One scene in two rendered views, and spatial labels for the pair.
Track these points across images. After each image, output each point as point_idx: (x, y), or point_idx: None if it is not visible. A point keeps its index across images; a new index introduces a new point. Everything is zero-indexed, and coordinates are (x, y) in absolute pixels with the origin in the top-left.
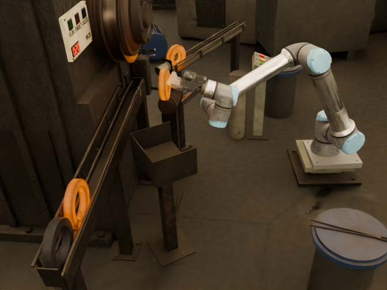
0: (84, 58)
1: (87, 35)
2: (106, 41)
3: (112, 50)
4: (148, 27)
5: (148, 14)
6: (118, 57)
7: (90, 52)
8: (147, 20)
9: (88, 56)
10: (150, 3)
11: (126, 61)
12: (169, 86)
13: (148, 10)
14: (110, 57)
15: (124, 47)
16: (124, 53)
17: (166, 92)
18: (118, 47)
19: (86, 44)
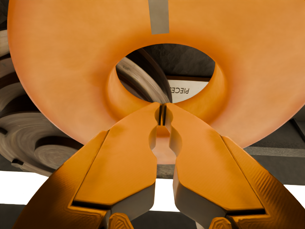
0: (201, 59)
1: (179, 91)
2: (169, 96)
3: (160, 81)
4: (26, 128)
5: (61, 160)
6: (144, 64)
7: (167, 57)
8: (70, 155)
9: (182, 55)
10: (23, 160)
11: (135, 60)
12: (98, 59)
13: (54, 163)
14: (154, 60)
15: (147, 98)
16: (150, 87)
17: (273, 82)
18: (169, 102)
19: (194, 85)
